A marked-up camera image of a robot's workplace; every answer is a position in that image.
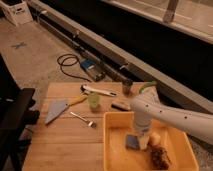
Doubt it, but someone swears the blue sponge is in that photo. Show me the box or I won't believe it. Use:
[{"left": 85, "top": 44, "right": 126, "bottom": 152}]
[{"left": 125, "top": 134, "right": 140, "bottom": 150}]

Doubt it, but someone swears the grey spatula yellow handle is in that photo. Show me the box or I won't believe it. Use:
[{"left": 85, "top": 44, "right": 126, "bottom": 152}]
[{"left": 45, "top": 95, "right": 87, "bottom": 125}]

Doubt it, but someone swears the metal fork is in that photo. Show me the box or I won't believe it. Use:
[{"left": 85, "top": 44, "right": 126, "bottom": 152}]
[{"left": 70, "top": 112, "right": 97, "bottom": 128}]

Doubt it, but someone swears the green plastic cup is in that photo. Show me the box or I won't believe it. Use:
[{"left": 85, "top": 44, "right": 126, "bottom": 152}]
[{"left": 88, "top": 92, "right": 100, "bottom": 109}]

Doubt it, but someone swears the blue grey floor device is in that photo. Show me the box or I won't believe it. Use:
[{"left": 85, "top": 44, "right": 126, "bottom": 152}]
[{"left": 80, "top": 59, "right": 105, "bottom": 82}]

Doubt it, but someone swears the white cardboard box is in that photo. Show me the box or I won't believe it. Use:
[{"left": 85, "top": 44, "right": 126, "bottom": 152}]
[{"left": 0, "top": 0, "right": 33, "bottom": 26}]

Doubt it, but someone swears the yellow plastic tray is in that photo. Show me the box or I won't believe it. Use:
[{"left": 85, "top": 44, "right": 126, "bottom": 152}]
[{"left": 103, "top": 112, "right": 199, "bottom": 171}]

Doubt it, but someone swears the black cable on floor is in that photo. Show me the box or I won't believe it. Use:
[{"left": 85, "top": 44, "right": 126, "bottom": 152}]
[{"left": 56, "top": 53, "right": 93, "bottom": 83}]

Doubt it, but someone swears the white black handled tool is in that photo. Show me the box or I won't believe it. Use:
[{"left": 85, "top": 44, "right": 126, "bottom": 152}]
[{"left": 80, "top": 84, "right": 117, "bottom": 97}]

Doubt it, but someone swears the brown pinecone-like object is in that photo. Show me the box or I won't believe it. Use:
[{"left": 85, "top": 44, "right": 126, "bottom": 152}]
[{"left": 151, "top": 147, "right": 169, "bottom": 170}]

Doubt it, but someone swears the dark small cup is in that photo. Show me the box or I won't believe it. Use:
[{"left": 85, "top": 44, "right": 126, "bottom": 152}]
[{"left": 122, "top": 79, "right": 133, "bottom": 95}]

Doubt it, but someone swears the black chair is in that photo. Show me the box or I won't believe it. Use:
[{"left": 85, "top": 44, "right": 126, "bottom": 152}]
[{"left": 0, "top": 54, "right": 40, "bottom": 171}]

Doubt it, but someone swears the yellow round fruit toy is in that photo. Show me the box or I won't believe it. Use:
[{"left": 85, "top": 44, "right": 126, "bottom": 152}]
[{"left": 149, "top": 132, "right": 161, "bottom": 146}]

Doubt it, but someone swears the dark rectangular block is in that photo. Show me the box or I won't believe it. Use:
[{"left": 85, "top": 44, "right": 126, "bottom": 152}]
[{"left": 111, "top": 102, "right": 130, "bottom": 111}]

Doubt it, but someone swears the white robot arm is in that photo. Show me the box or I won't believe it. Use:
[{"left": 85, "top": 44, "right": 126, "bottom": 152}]
[{"left": 130, "top": 87, "right": 213, "bottom": 145}]

